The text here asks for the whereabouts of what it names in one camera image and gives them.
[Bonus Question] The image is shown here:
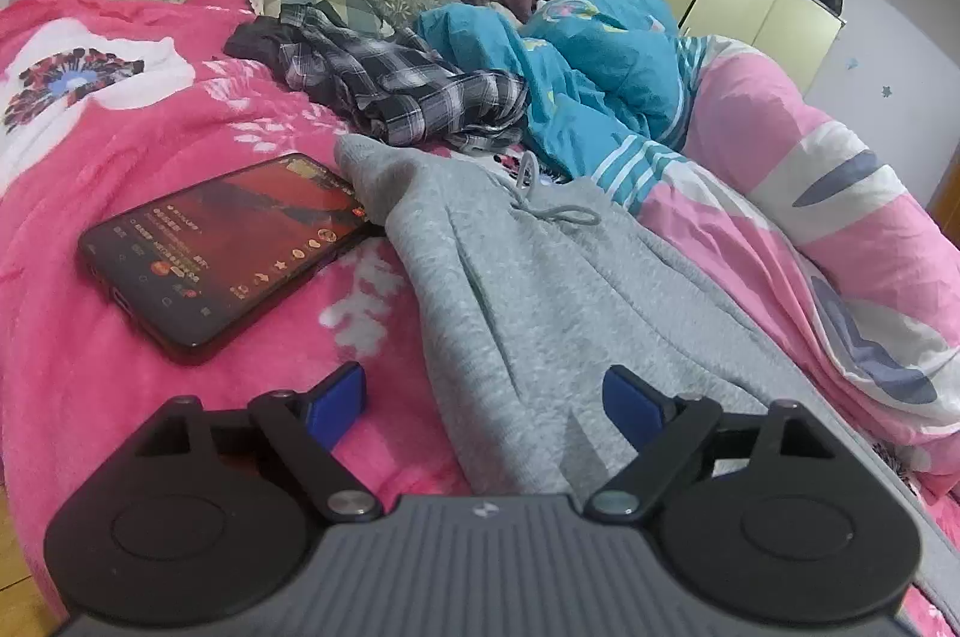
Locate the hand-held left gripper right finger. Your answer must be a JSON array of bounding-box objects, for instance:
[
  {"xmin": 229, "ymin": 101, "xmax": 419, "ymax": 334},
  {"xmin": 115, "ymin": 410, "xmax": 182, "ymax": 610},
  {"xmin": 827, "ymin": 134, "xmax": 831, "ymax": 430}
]
[{"xmin": 583, "ymin": 364, "xmax": 837, "ymax": 523}]

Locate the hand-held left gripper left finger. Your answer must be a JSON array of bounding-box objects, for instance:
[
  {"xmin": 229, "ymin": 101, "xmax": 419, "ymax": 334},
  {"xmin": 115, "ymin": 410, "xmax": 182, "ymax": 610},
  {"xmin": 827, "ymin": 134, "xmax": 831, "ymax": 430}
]
[{"xmin": 135, "ymin": 361, "xmax": 385, "ymax": 523}]

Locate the grey drawstring hoodie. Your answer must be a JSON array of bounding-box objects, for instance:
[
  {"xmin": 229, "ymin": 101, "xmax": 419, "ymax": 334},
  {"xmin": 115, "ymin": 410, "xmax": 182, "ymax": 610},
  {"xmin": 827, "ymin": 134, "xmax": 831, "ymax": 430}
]
[{"xmin": 334, "ymin": 134, "xmax": 938, "ymax": 637}]

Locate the black smartphone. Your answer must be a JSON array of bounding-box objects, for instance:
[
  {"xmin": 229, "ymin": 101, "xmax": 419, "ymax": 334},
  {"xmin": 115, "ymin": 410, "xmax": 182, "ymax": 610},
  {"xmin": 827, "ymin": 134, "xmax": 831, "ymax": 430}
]
[{"xmin": 77, "ymin": 152, "xmax": 387, "ymax": 366}]

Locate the pink and blue floral duvet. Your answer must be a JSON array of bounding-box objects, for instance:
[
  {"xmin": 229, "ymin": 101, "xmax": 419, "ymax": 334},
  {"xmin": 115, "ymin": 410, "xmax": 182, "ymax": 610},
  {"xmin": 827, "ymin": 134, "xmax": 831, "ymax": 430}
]
[{"xmin": 415, "ymin": 0, "xmax": 960, "ymax": 495}]

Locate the dark plaid shirt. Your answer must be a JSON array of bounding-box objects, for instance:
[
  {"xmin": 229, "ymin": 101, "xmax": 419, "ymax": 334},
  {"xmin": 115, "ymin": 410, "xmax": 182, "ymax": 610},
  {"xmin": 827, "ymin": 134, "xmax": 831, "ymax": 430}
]
[{"xmin": 223, "ymin": 2, "xmax": 530, "ymax": 156}]

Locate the pink floral fleece blanket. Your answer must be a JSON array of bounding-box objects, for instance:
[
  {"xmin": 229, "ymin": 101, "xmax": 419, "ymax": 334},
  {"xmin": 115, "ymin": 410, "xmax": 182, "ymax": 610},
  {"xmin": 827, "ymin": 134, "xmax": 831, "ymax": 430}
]
[{"xmin": 0, "ymin": 0, "xmax": 960, "ymax": 637}]

